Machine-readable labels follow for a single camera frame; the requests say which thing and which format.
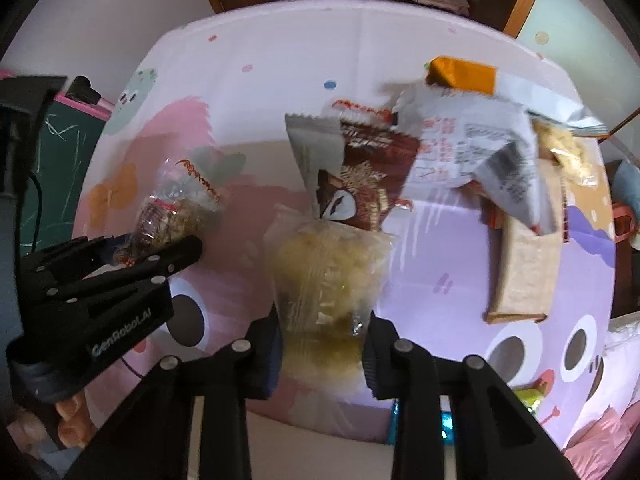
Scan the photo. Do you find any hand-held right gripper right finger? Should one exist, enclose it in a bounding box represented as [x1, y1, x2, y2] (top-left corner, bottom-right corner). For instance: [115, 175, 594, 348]
[361, 312, 581, 480]

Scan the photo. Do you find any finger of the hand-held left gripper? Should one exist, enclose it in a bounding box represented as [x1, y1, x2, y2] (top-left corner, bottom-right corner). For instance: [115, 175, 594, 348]
[44, 235, 204, 312]
[22, 234, 127, 287]

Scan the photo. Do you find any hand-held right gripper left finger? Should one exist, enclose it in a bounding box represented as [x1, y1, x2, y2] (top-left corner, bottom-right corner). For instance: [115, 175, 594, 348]
[65, 310, 284, 480]

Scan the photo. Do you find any clear packet with red label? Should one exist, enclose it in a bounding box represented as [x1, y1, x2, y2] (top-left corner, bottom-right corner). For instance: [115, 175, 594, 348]
[117, 157, 233, 266]

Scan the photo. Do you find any clear yellow puffed snack packet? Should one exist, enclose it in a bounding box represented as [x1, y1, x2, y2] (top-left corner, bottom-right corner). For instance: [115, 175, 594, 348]
[262, 205, 396, 396]
[532, 120, 601, 186]

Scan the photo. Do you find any person's left hand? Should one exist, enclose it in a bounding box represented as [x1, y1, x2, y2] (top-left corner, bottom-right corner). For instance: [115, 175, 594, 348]
[10, 390, 97, 452]

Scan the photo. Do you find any green yellow packet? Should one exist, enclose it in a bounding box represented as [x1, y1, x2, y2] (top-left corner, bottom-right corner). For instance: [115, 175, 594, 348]
[512, 382, 548, 413]

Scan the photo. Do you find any black clip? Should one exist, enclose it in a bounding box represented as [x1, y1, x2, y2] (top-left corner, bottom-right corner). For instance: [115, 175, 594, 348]
[67, 76, 103, 106]

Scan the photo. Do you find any beige cracker packet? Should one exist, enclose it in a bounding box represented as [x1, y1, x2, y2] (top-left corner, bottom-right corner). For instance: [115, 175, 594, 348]
[482, 160, 568, 325]

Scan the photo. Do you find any red snack packet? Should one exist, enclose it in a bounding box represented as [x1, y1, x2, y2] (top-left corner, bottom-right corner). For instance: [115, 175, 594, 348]
[470, 180, 507, 231]

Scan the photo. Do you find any brown and grey snack packet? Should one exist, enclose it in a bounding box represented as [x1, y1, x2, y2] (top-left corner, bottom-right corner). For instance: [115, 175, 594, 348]
[284, 111, 422, 233]

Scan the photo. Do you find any white printed snack packet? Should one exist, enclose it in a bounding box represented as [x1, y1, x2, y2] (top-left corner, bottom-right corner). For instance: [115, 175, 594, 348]
[392, 72, 608, 236]

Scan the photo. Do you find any clear packet with red print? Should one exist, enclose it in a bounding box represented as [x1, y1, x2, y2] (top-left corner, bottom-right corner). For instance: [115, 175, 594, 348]
[320, 99, 401, 128]

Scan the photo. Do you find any pink and white bedding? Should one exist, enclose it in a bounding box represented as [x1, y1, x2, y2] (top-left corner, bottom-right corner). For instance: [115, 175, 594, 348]
[565, 310, 640, 466]

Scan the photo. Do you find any cartoon printed tablecloth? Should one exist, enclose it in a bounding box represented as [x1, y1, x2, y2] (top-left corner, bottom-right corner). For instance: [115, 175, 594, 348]
[72, 2, 618, 446]

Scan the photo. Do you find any red stool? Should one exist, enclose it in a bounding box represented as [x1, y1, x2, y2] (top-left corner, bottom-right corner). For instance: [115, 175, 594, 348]
[612, 202, 639, 241]

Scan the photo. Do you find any orange box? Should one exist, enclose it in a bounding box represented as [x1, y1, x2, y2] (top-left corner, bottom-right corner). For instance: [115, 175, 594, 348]
[425, 56, 498, 96]

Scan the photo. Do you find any blue pillow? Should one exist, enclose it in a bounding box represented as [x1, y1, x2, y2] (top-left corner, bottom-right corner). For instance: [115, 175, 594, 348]
[612, 160, 640, 211]

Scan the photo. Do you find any black cable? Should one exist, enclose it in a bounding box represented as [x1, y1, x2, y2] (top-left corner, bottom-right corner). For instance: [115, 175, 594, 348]
[20, 170, 46, 247]

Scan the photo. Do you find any green chalkboard with pink frame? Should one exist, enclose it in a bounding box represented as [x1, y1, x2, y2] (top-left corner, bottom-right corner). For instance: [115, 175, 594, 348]
[20, 87, 111, 246]

